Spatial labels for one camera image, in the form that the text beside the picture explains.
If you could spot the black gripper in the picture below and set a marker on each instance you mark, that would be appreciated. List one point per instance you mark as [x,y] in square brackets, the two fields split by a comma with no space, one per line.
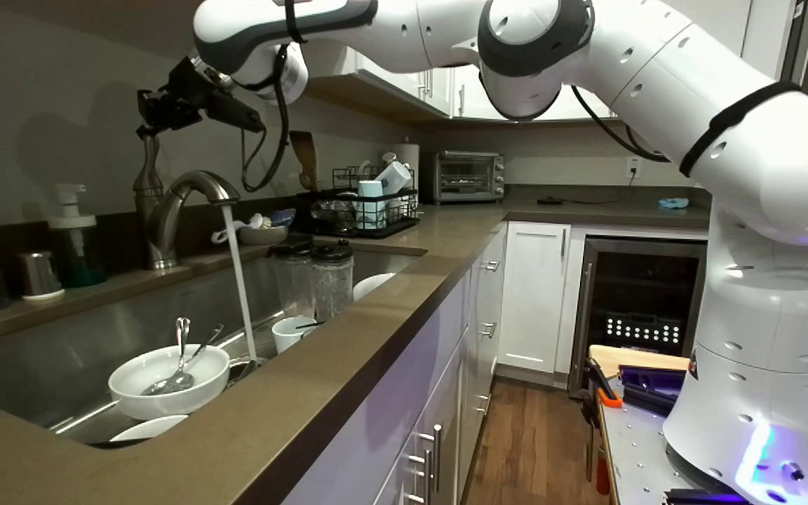
[187,100]

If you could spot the curved metal faucet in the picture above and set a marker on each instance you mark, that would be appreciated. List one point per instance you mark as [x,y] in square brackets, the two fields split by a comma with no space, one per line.
[162,205]

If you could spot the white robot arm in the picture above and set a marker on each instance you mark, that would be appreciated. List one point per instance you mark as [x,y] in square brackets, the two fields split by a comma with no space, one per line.
[741,137]

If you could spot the wooden spoon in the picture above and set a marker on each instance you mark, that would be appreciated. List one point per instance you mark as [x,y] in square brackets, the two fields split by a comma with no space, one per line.
[308,159]

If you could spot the small bowl on counter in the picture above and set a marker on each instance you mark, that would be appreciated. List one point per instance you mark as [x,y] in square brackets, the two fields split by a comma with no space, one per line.
[260,232]

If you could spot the white soap pump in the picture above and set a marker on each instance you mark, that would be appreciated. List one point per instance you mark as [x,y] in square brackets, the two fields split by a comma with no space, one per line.
[75,238]

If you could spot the black dish rack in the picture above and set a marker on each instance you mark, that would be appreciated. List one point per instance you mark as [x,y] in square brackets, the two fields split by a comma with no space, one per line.
[350,214]

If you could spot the black lid jar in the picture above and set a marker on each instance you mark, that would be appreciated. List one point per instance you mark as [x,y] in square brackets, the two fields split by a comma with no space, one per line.
[333,271]
[292,278]

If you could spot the metal cup on counter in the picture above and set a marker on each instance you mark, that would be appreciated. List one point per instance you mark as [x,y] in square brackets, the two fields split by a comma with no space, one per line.
[40,277]

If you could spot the white mug in sink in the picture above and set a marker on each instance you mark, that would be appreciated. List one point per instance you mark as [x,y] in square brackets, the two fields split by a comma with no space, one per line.
[290,332]

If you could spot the metal spoon in bowl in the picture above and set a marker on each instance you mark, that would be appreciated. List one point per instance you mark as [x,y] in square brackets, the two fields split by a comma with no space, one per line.
[187,362]

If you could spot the toaster oven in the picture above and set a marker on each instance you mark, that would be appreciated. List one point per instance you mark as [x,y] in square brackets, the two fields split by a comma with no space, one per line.
[466,179]

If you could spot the stainless steel sink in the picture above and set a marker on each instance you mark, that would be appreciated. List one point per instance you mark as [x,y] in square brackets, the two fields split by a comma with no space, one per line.
[57,374]

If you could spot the large white plate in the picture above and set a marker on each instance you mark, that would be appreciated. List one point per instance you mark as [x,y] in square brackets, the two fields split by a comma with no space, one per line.
[147,430]

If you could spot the white corner cabinet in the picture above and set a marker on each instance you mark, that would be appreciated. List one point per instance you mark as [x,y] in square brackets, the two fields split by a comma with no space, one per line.
[534,295]

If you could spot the purple cabinet front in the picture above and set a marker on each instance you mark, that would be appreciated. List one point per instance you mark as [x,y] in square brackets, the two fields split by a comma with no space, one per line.
[441,378]

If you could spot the black wine cooler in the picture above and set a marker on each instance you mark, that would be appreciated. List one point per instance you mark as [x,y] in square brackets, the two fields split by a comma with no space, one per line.
[636,294]

